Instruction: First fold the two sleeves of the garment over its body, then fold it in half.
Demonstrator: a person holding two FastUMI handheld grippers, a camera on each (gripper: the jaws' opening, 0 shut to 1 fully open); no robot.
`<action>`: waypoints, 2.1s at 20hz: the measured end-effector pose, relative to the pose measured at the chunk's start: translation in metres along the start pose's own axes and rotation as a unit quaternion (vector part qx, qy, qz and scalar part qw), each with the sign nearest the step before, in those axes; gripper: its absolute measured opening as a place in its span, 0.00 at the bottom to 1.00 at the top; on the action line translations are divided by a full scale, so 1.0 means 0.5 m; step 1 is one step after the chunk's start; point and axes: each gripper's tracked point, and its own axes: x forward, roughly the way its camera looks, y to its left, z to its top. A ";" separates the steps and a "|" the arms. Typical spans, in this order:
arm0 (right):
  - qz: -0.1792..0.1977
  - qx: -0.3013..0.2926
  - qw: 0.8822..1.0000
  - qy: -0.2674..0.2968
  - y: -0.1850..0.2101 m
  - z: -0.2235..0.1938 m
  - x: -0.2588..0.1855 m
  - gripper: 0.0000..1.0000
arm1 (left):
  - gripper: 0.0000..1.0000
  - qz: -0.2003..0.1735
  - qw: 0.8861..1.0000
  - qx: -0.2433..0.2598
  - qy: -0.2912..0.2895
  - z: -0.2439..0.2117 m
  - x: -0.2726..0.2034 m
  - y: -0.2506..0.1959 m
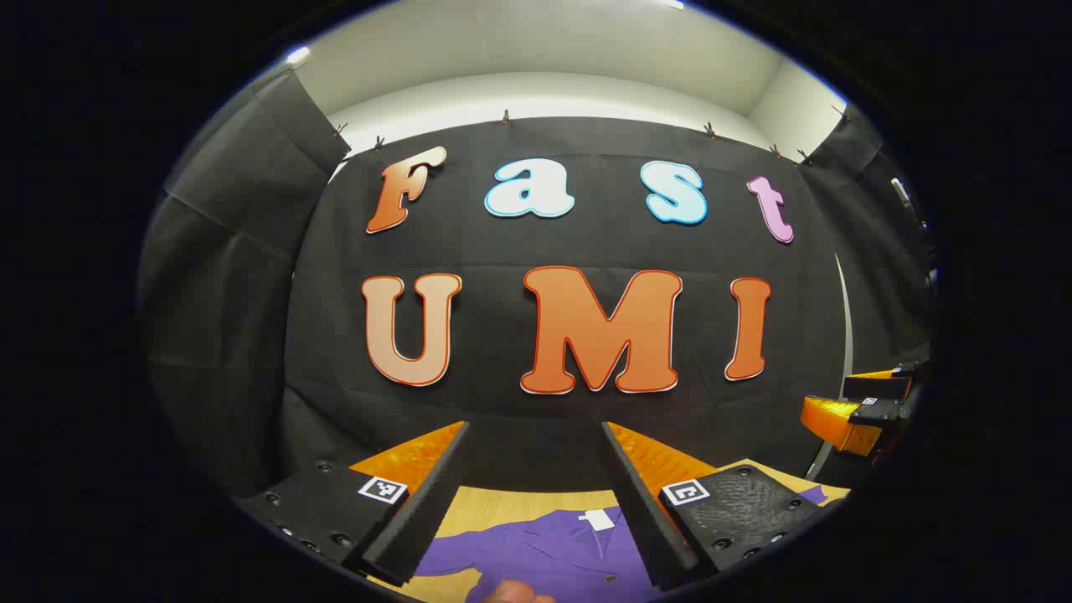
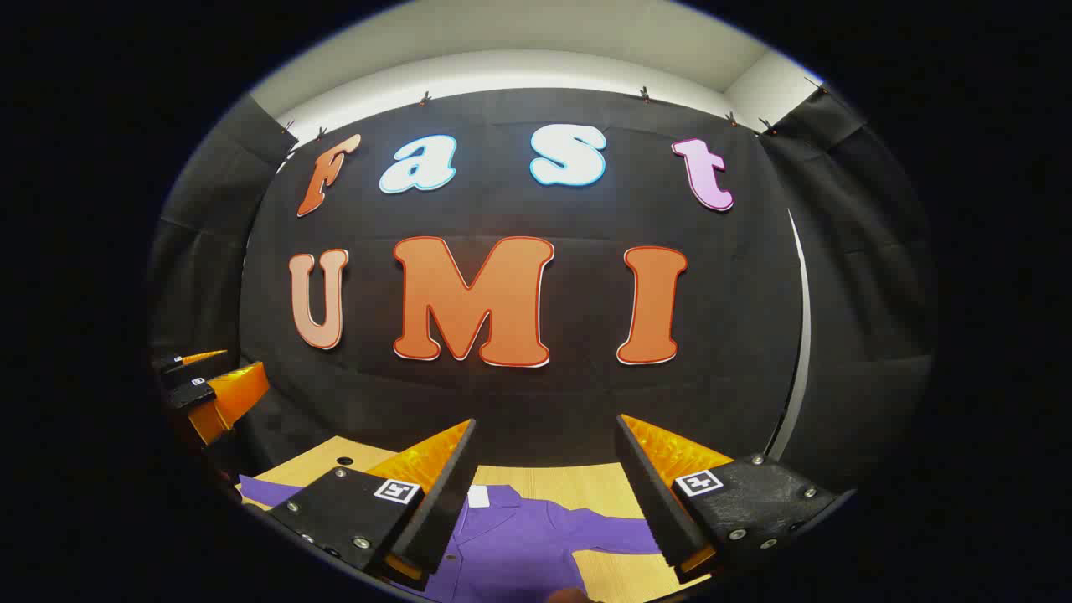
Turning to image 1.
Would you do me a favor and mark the white vertical pole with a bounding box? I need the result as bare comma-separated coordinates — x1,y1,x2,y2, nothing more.
806,251,855,480

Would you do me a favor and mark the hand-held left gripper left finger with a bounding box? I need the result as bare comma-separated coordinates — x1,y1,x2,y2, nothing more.
239,421,472,587

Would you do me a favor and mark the purple shirt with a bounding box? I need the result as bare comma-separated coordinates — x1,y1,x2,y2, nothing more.
415,486,830,603

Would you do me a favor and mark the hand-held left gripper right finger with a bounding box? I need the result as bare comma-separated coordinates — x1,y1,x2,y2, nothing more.
599,421,826,591

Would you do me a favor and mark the black backdrop cloth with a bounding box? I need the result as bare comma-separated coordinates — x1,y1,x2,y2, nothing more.
137,71,935,503

